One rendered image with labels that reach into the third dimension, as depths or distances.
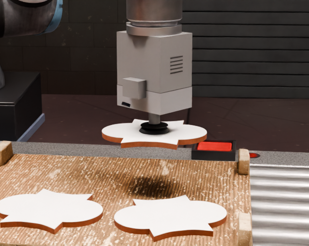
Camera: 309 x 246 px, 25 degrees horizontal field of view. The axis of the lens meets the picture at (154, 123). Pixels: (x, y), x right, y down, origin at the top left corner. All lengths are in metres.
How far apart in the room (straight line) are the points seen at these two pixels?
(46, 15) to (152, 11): 0.69
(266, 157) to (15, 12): 0.64
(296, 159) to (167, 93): 0.39
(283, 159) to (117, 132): 0.37
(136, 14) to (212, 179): 0.29
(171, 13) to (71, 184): 0.30
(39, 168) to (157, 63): 0.31
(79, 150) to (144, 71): 0.38
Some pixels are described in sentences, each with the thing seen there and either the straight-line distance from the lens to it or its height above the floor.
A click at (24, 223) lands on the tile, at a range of 0.92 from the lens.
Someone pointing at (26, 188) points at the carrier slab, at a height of 0.94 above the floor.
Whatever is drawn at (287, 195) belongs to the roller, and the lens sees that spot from 1.09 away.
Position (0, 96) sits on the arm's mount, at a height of 0.96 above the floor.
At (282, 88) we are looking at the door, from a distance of 5.86.
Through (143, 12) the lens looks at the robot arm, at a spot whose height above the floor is 1.20.
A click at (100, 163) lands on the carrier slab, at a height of 0.94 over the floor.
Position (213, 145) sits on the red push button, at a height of 0.93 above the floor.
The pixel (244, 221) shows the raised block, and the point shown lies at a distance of 0.86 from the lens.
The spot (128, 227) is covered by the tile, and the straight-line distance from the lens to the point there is 0.89.
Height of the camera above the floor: 1.29
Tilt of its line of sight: 15 degrees down
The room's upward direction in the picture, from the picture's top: straight up
